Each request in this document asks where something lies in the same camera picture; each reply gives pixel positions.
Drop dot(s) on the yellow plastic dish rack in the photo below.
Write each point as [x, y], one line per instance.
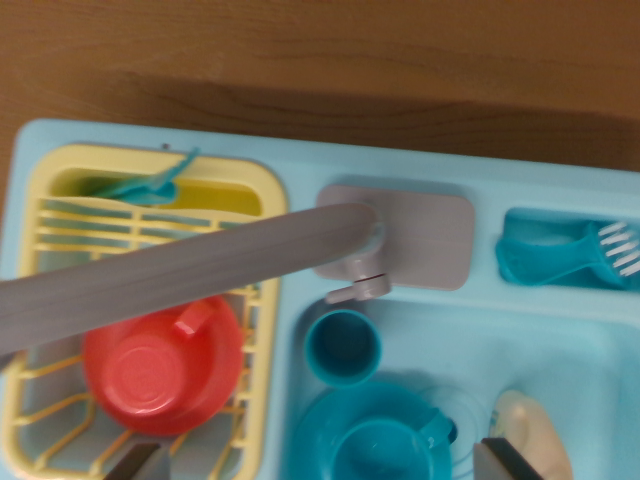
[277, 192]

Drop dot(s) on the teal plastic spoon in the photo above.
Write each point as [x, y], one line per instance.
[145, 192]

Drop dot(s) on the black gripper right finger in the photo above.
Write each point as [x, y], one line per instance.
[500, 462]

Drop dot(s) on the teal plastic tumbler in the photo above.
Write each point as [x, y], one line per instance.
[342, 350]

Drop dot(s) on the teal plastic mug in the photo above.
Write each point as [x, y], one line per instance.
[370, 450]

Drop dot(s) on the red toy cup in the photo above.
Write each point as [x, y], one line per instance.
[225, 350]

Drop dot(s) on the light blue toy sink unit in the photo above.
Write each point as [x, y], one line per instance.
[300, 165]

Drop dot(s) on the teal cup on saucer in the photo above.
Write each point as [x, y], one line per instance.
[320, 430]

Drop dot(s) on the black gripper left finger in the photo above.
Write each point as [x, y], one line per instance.
[150, 465]

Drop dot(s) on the grey toy faucet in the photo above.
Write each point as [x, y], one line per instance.
[200, 265]

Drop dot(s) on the teal dish brush white bristles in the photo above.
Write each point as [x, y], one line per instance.
[550, 260]

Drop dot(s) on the cream detergent bottle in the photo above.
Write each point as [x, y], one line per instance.
[530, 420]

